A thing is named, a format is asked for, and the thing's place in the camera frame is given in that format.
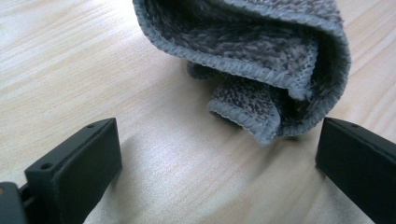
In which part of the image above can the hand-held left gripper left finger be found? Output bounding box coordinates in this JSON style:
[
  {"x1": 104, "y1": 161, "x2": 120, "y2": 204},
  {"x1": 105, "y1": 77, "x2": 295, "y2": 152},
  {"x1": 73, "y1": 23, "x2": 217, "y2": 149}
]
[{"x1": 23, "y1": 117, "x2": 123, "y2": 224}]

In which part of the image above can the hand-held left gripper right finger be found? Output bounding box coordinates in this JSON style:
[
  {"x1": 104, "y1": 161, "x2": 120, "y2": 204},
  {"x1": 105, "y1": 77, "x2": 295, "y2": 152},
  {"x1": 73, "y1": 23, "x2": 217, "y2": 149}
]
[{"x1": 315, "y1": 117, "x2": 396, "y2": 224}]

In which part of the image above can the grey terry cloth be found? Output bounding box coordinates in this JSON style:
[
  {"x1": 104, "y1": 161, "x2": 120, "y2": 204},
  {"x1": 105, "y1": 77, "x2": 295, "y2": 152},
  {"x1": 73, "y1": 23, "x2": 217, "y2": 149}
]
[{"x1": 132, "y1": 0, "x2": 352, "y2": 147}]

